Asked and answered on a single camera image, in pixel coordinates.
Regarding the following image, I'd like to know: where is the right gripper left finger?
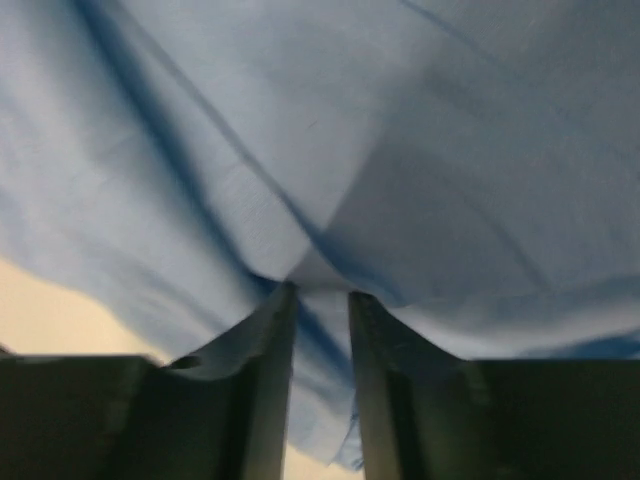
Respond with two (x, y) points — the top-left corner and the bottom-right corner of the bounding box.
(1, 284), (297, 480)

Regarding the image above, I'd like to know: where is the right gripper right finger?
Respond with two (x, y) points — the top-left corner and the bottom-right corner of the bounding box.
(349, 293), (639, 479)

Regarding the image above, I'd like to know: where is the light blue long sleeve shirt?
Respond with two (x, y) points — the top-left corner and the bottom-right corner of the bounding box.
(1, 1), (639, 471)

